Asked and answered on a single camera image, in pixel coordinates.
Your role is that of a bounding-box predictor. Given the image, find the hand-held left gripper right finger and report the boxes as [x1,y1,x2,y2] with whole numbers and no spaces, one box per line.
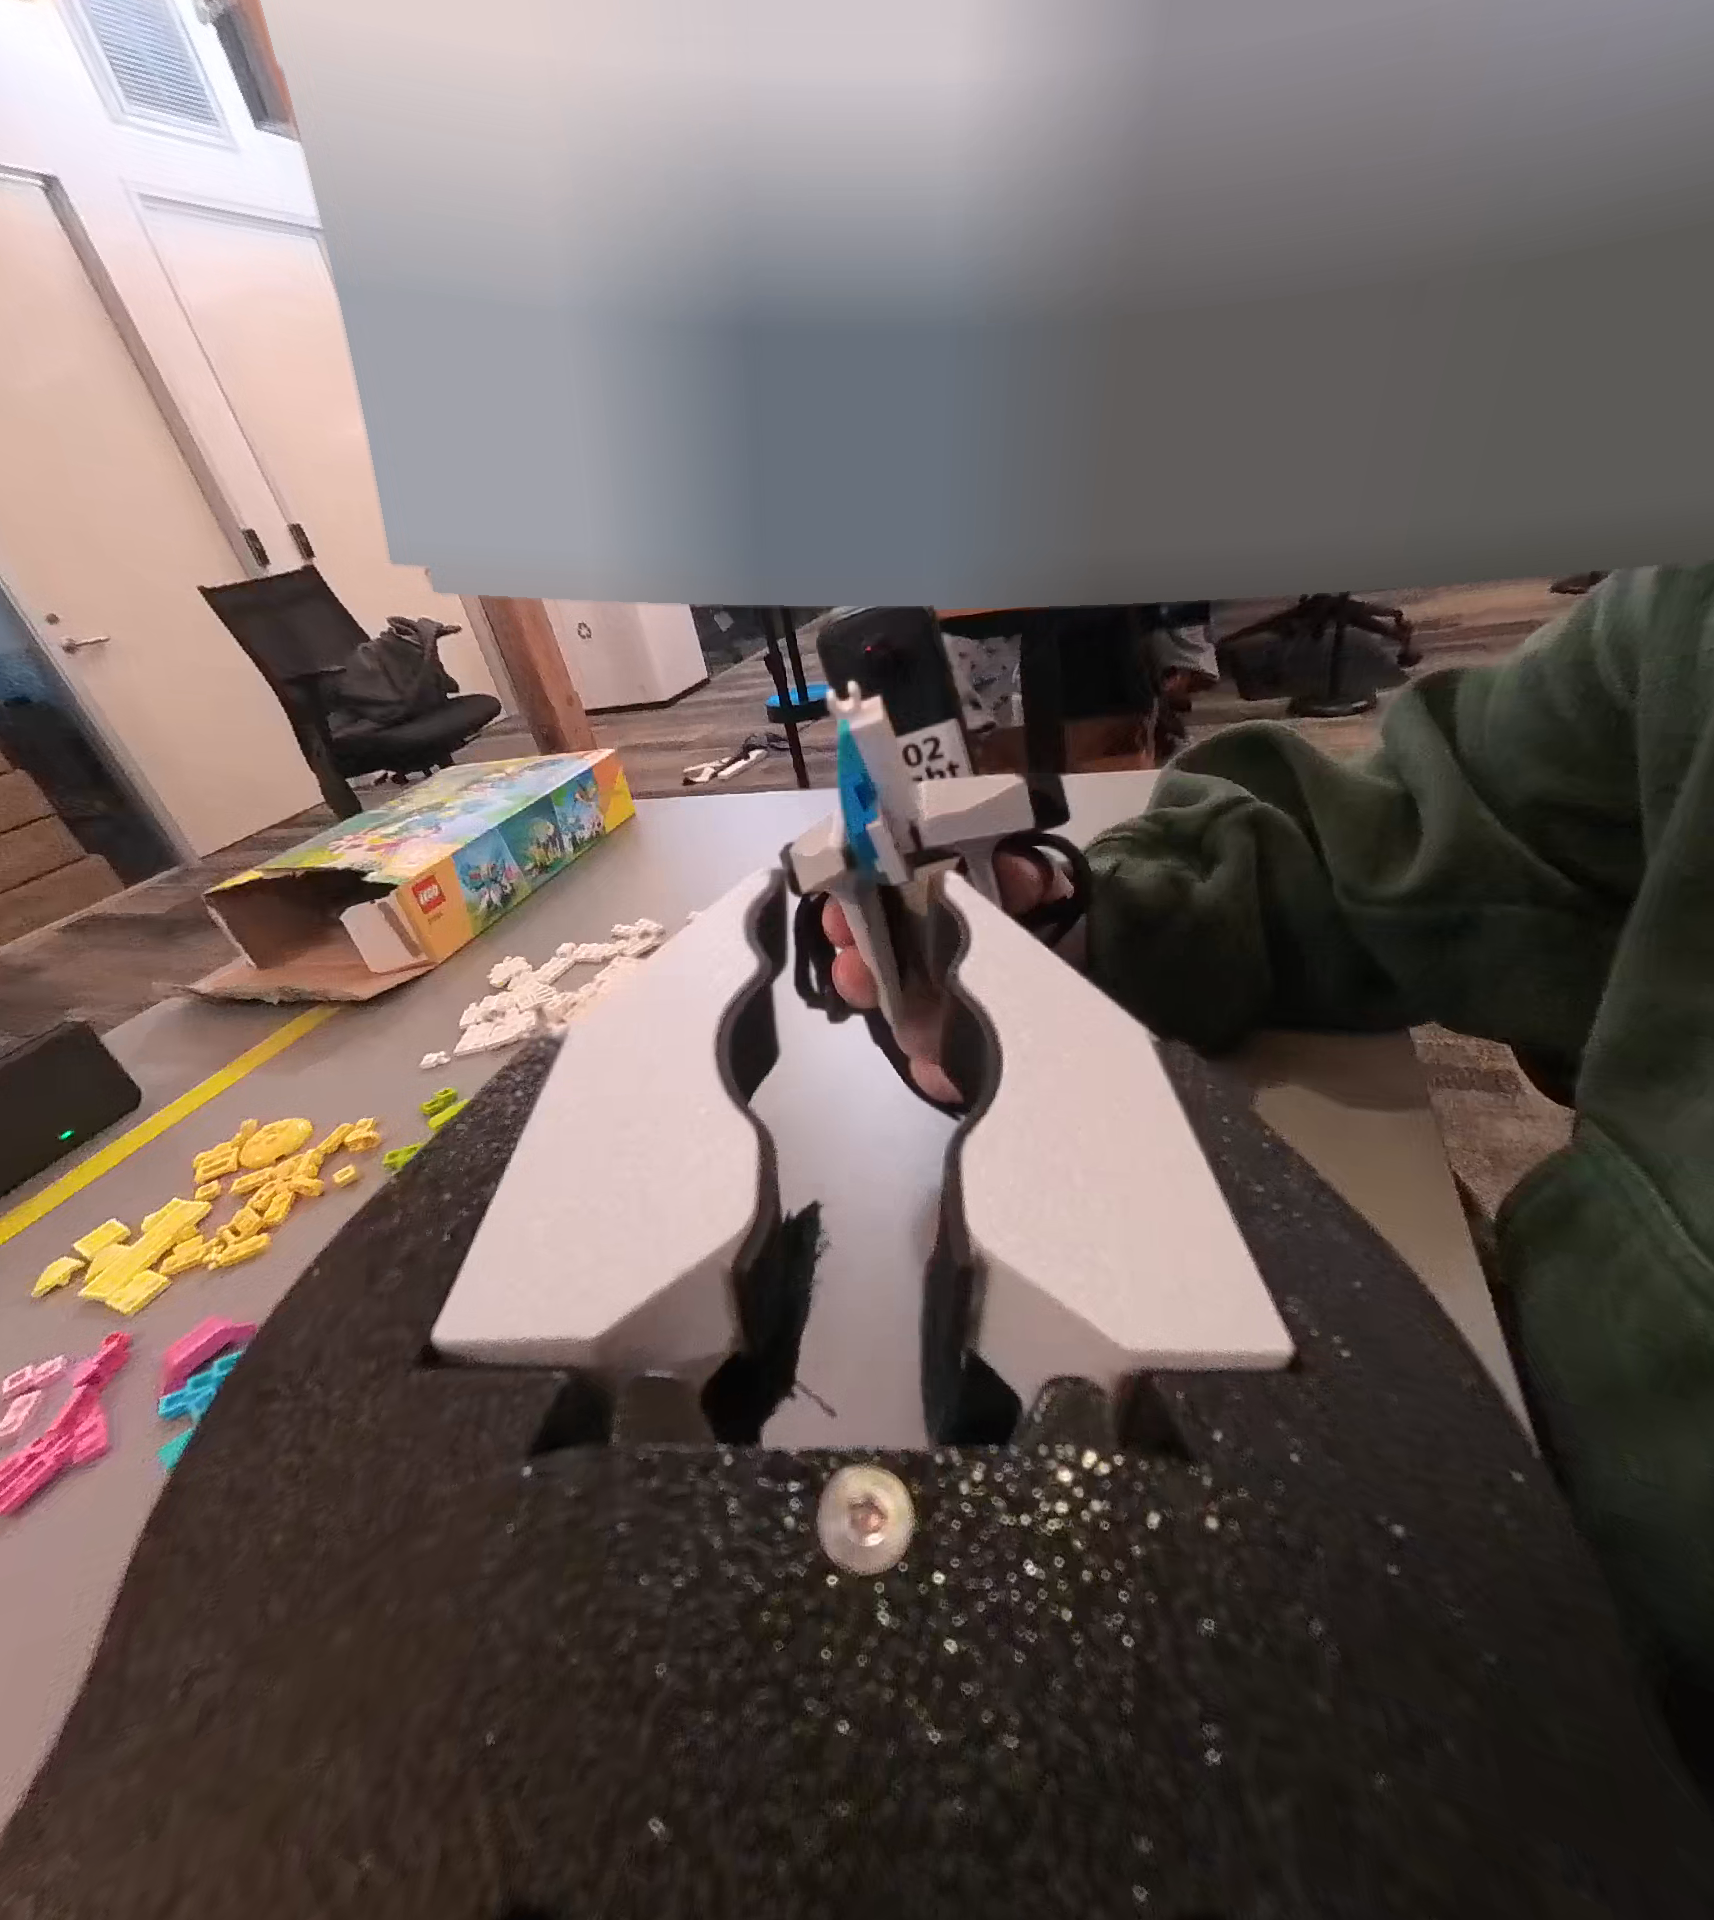
[920,869,1294,1449]

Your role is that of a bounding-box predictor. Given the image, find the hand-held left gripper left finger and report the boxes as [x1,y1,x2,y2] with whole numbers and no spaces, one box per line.
[432,869,791,1376]

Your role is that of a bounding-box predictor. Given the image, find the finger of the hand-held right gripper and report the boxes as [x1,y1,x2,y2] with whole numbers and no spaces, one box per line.
[918,774,1040,869]
[780,828,910,1030]

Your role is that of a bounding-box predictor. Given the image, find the small blue white lego assembly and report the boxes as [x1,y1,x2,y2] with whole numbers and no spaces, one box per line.
[827,678,920,890]

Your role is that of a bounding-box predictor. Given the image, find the person's right forearm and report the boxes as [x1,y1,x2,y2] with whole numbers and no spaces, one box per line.
[1081,552,1714,1060]

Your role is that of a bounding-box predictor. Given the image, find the lime green lego pieces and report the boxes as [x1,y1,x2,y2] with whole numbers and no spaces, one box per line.
[380,1093,471,1178]

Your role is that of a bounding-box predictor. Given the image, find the pile of white lego pieces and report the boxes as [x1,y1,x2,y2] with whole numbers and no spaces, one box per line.
[420,919,678,1067]

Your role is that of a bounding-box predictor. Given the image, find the colourful cardboard lego box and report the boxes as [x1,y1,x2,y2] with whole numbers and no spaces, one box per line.
[203,742,635,978]

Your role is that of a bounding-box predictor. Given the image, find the pile of yellow lego pieces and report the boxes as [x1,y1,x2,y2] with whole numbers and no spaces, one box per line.
[27,1115,390,1316]

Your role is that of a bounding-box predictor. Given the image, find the light blue lego pieces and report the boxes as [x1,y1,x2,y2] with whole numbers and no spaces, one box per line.
[153,1353,248,1477]

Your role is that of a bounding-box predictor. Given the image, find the pile of pink lego pieces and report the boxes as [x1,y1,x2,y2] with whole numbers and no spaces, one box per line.
[0,1316,258,1652]

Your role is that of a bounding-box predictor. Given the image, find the person's right hand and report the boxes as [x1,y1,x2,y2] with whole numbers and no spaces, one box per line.
[819,890,981,1115]

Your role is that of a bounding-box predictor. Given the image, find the white cabinet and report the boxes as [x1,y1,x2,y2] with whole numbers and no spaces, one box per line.
[541,603,706,714]

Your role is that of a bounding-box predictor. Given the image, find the black chair base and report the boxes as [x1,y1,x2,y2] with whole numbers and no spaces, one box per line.
[1212,594,1421,714]

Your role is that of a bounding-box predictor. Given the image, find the black office chair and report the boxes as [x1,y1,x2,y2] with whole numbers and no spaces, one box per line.
[203,566,501,820]

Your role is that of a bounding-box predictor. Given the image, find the yellow tape line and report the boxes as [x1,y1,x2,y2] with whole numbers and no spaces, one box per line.
[0,1002,345,1316]

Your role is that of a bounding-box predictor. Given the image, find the black box with green light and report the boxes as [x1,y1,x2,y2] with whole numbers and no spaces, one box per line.
[0,1021,145,1264]

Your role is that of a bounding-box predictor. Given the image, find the person's green zip jacket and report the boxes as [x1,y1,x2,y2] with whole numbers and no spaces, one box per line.
[1486,1033,1714,1920]

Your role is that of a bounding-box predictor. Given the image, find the white door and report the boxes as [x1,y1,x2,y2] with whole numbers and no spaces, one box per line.
[0,146,277,863]

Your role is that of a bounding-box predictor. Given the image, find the black stand with blue ring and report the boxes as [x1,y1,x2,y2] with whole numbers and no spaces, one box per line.
[754,611,819,790]

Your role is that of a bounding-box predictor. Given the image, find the wooden post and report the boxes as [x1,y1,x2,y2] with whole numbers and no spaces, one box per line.
[478,595,595,758]

